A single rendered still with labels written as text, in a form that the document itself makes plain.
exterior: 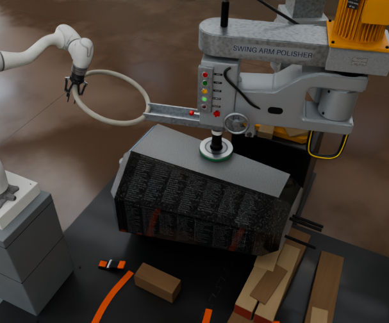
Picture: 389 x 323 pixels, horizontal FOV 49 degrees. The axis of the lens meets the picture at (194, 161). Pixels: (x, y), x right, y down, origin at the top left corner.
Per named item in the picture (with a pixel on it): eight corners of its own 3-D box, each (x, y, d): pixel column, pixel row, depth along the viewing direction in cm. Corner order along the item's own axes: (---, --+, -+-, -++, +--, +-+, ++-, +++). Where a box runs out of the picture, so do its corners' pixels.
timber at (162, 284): (134, 284, 297) (133, 275, 289) (144, 272, 305) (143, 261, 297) (172, 303, 287) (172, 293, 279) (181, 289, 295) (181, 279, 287)
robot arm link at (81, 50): (93, 68, 245) (81, 53, 250) (99, 45, 235) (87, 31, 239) (77, 70, 238) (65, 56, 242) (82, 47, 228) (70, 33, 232)
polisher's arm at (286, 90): (343, 129, 261) (366, 56, 228) (346, 154, 244) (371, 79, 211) (223, 115, 270) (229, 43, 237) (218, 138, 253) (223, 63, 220)
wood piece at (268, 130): (262, 120, 313) (263, 115, 310) (276, 123, 311) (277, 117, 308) (257, 136, 299) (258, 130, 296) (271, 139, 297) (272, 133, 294)
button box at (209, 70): (211, 110, 244) (213, 66, 225) (211, 113, 242) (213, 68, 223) (197, 108, 245) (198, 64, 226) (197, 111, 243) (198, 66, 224)
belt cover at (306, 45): (377, 58, 230) (388, 29, 219) (384, 82, 211) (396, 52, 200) (202, 41, 242) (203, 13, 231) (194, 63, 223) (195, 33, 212)
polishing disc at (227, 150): (223, 163, 265) (223, 161, 264) (193, 152, 272) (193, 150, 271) (238, 144, 279) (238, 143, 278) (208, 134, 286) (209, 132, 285)
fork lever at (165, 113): (256, 120, 267) (257, 113, 264) (254, 139, 253) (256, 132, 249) (149, 105, 274) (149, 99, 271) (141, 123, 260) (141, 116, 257)
